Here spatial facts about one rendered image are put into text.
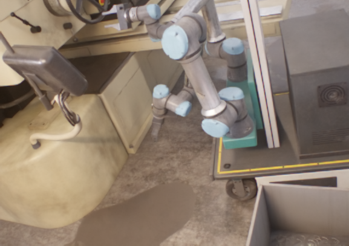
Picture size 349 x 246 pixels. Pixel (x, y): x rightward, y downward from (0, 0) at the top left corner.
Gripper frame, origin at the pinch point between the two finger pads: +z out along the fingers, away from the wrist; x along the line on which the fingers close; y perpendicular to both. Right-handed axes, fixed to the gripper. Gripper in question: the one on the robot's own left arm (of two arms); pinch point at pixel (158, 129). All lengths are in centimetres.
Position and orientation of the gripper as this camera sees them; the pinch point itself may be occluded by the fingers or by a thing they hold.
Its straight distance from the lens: 189.7
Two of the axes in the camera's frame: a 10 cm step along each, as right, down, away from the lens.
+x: -2.5, 7.3, -6.4
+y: -9.7, -2.2, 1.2
